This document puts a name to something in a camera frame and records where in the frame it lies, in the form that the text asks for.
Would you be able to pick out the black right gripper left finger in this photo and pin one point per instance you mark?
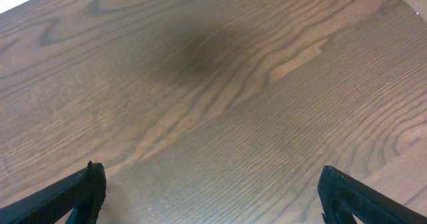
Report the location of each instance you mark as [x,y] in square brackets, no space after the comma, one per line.
[80,195]

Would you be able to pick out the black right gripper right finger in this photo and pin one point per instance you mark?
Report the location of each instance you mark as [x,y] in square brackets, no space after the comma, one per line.
[345,200]

